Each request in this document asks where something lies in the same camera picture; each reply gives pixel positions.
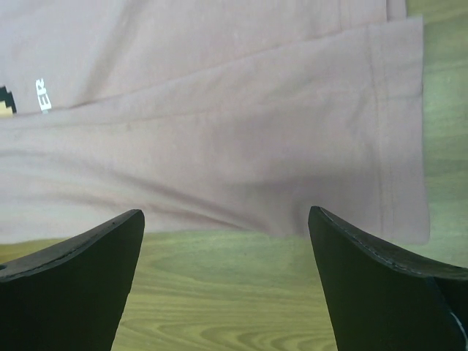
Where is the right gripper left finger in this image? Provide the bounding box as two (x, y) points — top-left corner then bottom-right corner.
(1, 210), (145, 350)

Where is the pink graphic t-shirt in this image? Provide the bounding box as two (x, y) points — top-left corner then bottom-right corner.
(1, 1), (430, 244)

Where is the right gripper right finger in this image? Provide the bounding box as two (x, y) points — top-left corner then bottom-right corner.
(308, 206), (467, 351)

